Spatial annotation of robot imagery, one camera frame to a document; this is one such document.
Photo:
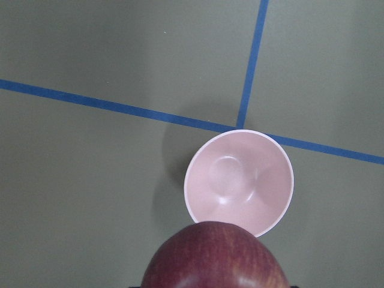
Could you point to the pink bowl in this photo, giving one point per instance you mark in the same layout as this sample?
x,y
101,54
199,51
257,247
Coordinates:
x,y
242,177

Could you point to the red apple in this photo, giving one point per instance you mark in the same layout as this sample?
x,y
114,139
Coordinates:
x,y
213,254

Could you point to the blue tape line centre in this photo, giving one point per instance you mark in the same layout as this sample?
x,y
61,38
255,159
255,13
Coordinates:
x,y
252,64

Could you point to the blue tape line crosswise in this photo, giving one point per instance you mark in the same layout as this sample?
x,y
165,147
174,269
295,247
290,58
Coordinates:
x,y
181,120

